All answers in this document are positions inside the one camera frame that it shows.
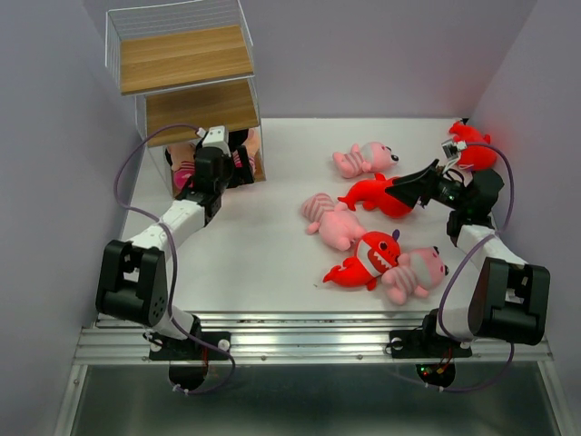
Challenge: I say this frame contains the large pink striped pig plush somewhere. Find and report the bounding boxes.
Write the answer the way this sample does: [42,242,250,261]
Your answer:
[300,193,367,251]

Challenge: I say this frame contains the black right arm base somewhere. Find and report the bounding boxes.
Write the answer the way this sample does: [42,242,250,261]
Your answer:
[385,309,473,389]

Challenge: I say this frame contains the white wire wooden shelf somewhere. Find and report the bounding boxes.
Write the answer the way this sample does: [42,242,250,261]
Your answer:
[105,1,266,194]

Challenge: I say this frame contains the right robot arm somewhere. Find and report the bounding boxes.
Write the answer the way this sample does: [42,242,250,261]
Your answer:
[385,162,550,354]

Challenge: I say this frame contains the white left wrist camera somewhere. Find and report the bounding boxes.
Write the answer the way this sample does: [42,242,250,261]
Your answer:
[197,125,229,154]

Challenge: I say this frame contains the boy doll magenta striped shirt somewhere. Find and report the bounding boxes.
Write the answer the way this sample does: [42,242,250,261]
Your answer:
[229,127,261,174]

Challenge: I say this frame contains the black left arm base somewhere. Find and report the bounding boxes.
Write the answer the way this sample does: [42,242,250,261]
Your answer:
[143,315,236,396]

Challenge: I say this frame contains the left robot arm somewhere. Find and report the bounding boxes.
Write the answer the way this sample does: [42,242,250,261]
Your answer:
[95,145,254,358]

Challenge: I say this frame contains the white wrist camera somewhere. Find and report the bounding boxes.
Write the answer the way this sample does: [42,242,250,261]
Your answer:
[197,125,229,154]
[441,139,468,166]

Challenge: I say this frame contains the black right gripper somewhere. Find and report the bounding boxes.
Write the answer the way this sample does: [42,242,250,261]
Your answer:
[384,157,468,211]

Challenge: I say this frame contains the red whale plush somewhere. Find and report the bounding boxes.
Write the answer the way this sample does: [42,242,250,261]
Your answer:
[337,173,412,218]

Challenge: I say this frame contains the red plush far corner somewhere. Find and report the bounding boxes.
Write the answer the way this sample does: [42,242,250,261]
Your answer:
[448,120,497,172]

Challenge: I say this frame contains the boy doll magenta pants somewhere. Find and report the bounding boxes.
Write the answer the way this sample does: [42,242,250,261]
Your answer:
[165,142,195,190]

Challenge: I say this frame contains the red shark plush open mouth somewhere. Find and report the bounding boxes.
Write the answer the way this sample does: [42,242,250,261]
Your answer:
[322,229,401,291]

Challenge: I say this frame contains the pink pig plush bottom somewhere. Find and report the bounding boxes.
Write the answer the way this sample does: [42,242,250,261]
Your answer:
[381,246,449,305]

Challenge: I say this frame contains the pink pig plush top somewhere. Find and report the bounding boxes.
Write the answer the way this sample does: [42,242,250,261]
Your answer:
[332,142,399,179]

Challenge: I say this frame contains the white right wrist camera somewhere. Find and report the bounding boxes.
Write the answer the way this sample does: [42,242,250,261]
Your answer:
[441,139,468,166]

